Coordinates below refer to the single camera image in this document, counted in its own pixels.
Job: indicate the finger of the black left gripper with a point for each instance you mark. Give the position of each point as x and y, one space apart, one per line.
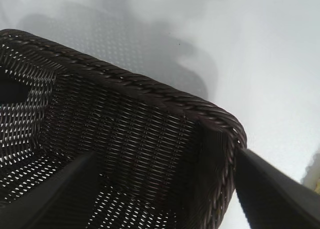
62 204
275 204

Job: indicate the dark brown wicker basket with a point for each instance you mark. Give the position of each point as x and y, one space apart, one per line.
140 129

